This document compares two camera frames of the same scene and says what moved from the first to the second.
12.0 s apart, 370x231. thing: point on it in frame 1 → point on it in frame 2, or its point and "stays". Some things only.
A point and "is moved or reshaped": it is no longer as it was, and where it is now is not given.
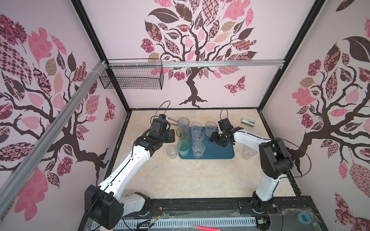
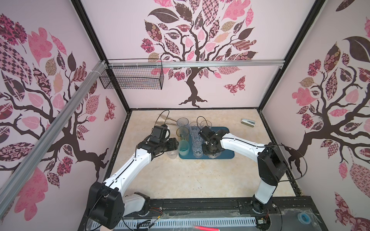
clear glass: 248,152 is moved or reshaped
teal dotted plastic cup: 183,147 stays
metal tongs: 176,121 → 167,110
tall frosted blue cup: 183,122 stays
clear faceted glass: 197,136 stays
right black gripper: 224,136 → 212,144
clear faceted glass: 198,149 stays
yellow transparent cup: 182,133 stays
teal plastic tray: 212,150 stays
